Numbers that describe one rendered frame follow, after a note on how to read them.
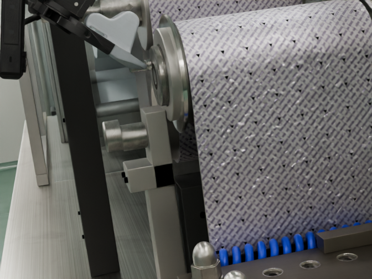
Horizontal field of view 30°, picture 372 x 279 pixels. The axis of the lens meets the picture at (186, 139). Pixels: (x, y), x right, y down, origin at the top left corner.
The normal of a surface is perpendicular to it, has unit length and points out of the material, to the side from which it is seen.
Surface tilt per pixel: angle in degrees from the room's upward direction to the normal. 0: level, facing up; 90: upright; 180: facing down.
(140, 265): 0
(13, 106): 90
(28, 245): 0
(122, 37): 90
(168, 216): 90
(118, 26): 90
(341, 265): 0
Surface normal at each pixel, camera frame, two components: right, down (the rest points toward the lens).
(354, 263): -0.12, -0.97
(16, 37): 0.16, 0.16
